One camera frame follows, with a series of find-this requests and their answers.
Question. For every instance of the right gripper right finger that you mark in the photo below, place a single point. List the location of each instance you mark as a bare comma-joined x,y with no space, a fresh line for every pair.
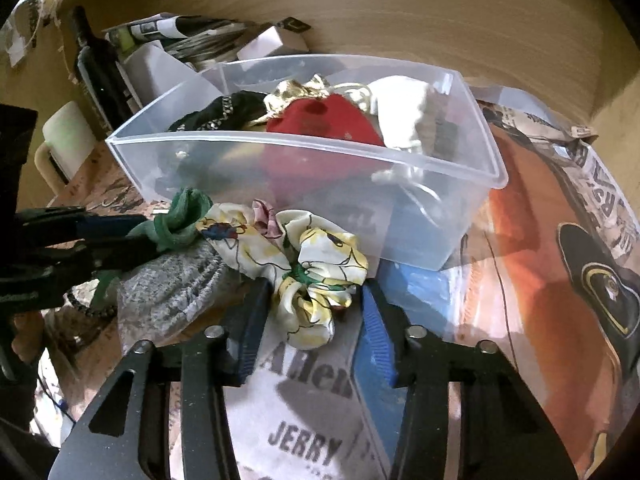
468,412

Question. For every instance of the grey knit sock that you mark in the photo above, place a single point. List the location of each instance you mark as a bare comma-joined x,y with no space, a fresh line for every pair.
161,298

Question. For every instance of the green cloth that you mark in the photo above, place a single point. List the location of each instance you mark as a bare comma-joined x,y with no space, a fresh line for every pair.
151,238

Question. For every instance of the floral yellow white scarf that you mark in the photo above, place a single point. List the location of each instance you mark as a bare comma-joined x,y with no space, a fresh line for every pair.
313,265

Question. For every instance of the person's left hand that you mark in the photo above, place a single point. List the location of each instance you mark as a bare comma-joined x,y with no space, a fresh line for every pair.
28,335

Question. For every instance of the white mug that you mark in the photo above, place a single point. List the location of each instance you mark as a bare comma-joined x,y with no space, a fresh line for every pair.
67,142

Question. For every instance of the orange printed poster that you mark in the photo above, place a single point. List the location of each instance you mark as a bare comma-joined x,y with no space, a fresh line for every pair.
549,270

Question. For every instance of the dark glass bottle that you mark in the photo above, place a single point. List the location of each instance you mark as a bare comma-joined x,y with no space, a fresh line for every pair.
97,65

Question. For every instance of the white plastic container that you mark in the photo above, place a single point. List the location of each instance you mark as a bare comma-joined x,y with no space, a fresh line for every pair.
159,78

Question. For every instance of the black patterned cloth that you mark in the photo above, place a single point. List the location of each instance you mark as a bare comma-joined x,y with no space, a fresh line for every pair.
230,112

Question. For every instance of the rolled newspaper stack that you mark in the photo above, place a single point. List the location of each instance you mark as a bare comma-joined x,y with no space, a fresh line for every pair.
188,38

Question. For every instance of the red fabric pouch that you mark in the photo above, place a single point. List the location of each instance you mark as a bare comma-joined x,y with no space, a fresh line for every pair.
320,129

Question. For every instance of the clear plastic storage bin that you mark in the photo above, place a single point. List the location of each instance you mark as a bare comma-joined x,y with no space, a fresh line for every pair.
409,208

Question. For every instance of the small white cardboard box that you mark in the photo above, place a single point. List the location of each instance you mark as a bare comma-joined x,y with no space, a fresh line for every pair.
273,41

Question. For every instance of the gold fabric pouch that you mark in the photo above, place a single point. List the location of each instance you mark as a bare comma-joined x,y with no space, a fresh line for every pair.
289,91

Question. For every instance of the white cloth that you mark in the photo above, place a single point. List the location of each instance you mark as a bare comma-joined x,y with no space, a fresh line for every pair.
409,112

